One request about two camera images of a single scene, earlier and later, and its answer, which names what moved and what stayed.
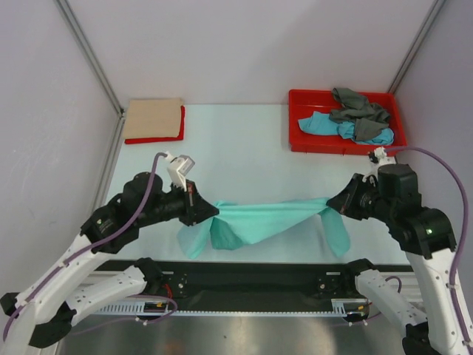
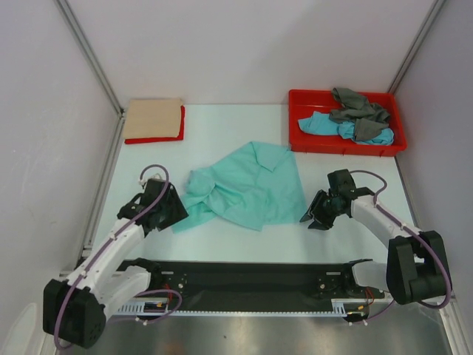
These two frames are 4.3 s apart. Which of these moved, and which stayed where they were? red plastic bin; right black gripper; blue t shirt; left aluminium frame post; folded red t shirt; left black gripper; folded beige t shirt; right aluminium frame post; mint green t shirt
Moved: right black gripper; mint green t shirt; left black gripper
Stayed: folded red t shirt; left aluminium frame post; blue t shirt; folded beige t shirt; red plastic bin; right aluminium frame post
